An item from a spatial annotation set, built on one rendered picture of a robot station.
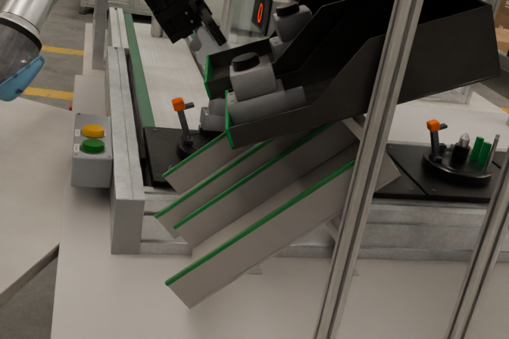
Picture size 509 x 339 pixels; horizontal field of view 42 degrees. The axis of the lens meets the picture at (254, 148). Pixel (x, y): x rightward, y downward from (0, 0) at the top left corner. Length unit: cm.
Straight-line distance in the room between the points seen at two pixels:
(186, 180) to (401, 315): 40
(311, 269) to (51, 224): 44
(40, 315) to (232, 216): 158
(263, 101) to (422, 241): 60
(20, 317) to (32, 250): 128
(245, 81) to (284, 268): 49
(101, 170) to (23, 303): 129
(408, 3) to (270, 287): 58
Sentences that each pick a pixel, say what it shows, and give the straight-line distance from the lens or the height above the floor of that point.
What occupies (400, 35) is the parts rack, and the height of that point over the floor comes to 134.
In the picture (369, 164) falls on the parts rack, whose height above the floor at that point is 120.
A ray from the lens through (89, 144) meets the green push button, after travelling 119.
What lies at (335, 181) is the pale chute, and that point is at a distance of 70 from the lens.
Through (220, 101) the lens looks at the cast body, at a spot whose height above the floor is 108.
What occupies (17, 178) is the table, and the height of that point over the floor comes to 86.
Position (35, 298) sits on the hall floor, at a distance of 244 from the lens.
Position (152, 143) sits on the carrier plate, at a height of 97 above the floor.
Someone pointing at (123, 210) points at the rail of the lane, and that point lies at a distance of 105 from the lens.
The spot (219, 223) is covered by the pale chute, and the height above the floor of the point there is 103.
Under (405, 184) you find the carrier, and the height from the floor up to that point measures 97.
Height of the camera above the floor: 145
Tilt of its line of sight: 22 degrees down
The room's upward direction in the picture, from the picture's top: 10 degrees clockwise
